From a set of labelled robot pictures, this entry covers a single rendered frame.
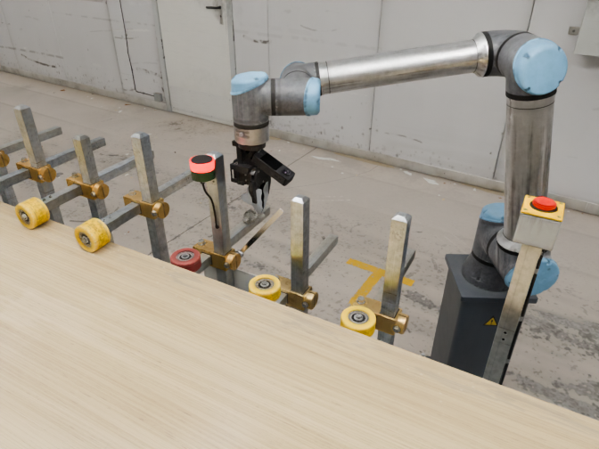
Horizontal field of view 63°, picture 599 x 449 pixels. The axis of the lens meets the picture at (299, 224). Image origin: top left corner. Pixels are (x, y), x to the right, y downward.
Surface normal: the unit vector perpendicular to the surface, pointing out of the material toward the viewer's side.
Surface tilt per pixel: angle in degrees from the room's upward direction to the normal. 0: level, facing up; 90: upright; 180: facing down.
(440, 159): 90
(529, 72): 83
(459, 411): 0
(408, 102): 90
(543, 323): 0
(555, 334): 0
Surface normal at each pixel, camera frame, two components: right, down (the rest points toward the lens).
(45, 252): 0.00, -0.85
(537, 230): -0.48, 0.46
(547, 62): 0.01, 0.40
